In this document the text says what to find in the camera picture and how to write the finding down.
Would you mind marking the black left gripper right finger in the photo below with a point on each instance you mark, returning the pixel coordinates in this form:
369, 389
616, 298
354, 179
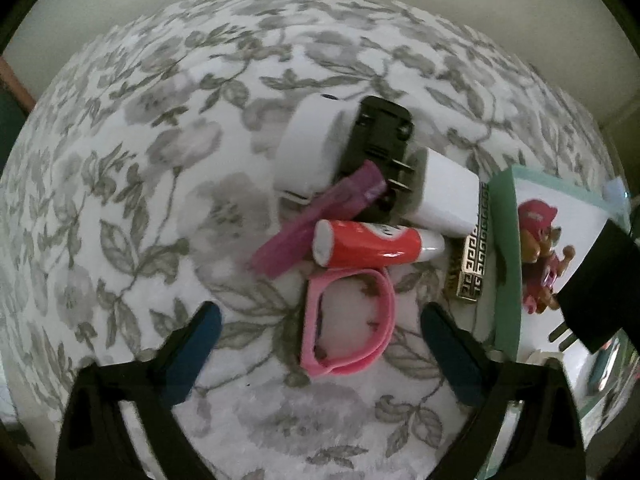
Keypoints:
547, 441

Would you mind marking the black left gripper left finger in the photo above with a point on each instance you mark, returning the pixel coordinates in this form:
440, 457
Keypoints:
94, 442

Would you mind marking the brown wooden furniture edge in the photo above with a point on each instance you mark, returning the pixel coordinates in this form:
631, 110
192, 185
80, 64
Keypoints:
15, 87

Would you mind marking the black plug adapter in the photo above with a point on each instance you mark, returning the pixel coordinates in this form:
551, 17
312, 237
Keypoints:
380, 134

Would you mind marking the red cartoon dog figure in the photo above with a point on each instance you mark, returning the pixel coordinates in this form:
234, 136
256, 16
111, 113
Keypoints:
541, 265

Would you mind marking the pink wristband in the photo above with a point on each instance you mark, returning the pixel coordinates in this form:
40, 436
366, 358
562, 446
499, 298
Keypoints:
349, 318

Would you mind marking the gold patterned lighter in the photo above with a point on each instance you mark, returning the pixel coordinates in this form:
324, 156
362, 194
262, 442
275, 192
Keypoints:
466, 272

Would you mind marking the grey floral fleece blanket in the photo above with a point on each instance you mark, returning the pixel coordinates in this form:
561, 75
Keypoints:
141, 184

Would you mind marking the red and white tube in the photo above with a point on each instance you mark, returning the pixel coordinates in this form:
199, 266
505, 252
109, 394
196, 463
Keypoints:
349, 244

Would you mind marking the mint green storage box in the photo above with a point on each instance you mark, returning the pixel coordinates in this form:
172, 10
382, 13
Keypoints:
523, 337

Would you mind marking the magenta translucent lighter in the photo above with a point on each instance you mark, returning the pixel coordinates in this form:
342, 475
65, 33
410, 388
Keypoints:
344, 201

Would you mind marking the white usb charger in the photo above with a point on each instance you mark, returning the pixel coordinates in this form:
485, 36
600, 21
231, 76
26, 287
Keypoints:
444, 196

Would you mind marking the white round device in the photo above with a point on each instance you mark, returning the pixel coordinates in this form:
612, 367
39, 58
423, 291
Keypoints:
312, 145

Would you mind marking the black power adapter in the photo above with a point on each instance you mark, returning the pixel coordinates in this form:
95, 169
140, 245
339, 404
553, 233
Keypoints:
601, 298

